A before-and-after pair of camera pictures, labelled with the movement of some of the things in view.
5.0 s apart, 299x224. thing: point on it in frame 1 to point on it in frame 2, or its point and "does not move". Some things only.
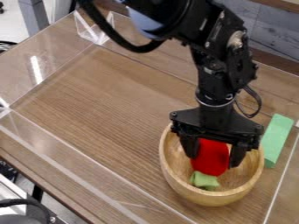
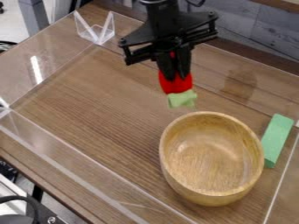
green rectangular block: (275, 137) does not move
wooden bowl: (238, 183) does not move
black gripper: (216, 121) to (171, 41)
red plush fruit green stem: (210, 163) to (179, 89)
